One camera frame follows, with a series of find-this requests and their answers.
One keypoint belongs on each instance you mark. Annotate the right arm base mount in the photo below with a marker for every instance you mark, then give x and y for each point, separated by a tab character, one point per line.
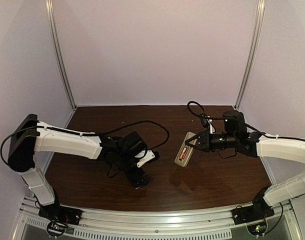
255	218

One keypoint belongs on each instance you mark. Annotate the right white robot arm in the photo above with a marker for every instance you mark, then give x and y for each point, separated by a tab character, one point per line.
256	145

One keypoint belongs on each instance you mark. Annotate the orange AAA battery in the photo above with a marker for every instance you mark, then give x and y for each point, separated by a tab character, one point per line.
183	153

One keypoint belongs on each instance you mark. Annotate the aluminium frame post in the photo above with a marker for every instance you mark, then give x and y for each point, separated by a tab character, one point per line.
49	4
257	29

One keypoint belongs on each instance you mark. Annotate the right aluminium frame post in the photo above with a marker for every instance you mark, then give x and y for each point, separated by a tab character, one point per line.
257	29

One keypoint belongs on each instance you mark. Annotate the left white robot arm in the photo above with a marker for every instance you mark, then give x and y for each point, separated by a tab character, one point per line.
33	136

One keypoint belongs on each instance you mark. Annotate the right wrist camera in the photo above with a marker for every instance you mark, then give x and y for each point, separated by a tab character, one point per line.
207	124

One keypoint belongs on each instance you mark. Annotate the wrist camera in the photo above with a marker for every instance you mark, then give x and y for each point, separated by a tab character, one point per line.
207	124
146	156

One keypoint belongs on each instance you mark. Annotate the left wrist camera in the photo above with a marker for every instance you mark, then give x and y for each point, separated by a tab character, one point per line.
146	156

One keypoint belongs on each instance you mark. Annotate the left aluminium frame post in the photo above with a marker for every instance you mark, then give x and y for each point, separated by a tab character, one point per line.
49	4

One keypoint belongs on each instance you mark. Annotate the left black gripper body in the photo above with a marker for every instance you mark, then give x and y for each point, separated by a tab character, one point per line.
140	181

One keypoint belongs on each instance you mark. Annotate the white remote control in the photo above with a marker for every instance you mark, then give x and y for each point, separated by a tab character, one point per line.
185	162

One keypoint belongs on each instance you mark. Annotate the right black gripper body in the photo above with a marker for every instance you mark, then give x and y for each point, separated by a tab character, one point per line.
205	140

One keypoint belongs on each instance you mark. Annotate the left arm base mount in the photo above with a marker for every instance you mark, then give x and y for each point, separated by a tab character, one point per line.
60	217

